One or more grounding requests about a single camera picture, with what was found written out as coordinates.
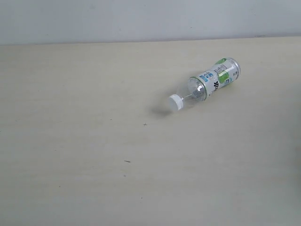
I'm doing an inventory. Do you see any clear bottle green lime label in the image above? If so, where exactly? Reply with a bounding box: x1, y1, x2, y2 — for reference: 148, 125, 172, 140
168, 57, 241, 111

